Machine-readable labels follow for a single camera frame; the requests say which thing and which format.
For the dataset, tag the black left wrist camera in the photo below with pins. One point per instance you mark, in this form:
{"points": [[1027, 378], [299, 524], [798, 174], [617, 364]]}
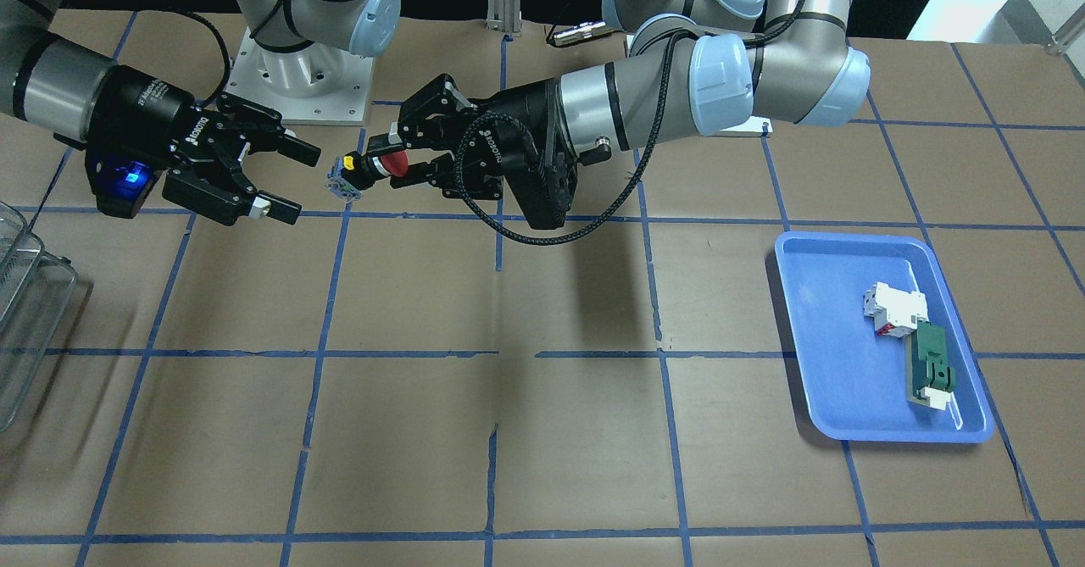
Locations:
{"points": [[542, 173]]}

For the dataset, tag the white circuit breaker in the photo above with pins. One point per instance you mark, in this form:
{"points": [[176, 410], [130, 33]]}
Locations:
{"points": [[893, 311]]}

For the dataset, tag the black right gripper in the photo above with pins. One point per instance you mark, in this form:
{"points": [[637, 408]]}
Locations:
{"points": [[151, 115]]}

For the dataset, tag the blue plastic tray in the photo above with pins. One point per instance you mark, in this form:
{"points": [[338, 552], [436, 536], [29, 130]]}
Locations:
{"points": [[854, 381]]}

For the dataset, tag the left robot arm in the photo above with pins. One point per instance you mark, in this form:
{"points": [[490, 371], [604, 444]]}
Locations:
{"points": [[803, 70]]}

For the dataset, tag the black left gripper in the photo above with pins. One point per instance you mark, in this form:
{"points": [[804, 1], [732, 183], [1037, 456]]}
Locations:
{"points": [[502, 136]]}

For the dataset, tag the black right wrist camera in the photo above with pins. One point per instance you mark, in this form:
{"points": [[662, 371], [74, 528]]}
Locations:
{"points": [[120, 184]]}

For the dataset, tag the green terminal block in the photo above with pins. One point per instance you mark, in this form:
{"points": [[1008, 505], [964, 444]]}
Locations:
{"points": [[930, 379]]}

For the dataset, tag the red emergency stop button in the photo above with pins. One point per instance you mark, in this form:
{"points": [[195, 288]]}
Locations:
{"points": [[352, 173]]}

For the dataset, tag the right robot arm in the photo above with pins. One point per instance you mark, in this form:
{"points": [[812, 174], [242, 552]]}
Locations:
{"points": [[50, 81]]}

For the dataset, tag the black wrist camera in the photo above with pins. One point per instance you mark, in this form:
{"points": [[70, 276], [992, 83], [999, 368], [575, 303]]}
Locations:
{"points": [[120, 184], [542, 173]]}

